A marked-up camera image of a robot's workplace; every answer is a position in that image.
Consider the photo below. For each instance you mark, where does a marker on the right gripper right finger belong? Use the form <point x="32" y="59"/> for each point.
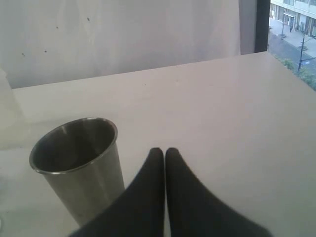
<point x="195" y="212"/>

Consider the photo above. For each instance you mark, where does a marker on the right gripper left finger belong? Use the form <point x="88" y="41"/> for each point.
<point x="139" y="210"/>

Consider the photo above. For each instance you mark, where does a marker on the stainless steel cup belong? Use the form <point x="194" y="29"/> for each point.
<point x="80" y="162"/>

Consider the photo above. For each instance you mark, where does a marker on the translucent frosted plastic cup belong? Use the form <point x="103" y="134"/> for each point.
<point x="12" y="121"/>

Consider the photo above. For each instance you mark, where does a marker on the dark window frame post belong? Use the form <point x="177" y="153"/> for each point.
<point x="254" y="25"/>

